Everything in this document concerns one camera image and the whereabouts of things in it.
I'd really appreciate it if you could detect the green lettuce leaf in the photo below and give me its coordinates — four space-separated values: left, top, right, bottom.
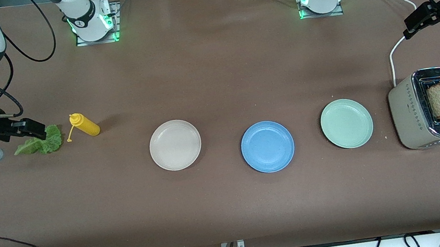
11 124 65 159

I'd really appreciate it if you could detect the yellow mustard squeeze bottle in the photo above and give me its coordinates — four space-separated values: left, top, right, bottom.
64 110 102 143

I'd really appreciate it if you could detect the green round plate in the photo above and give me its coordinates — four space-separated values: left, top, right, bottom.
318 95 377 153

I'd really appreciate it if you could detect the beige round plate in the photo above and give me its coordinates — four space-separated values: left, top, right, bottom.
146 117 205 174

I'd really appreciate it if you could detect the blue round plate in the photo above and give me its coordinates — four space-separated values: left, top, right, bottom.
238 118 298 176

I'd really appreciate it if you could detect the silver beige toaster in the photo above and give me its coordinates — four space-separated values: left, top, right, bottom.
385 66 440 158

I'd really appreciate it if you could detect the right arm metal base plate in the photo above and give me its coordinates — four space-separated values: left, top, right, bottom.
71 1 125 47

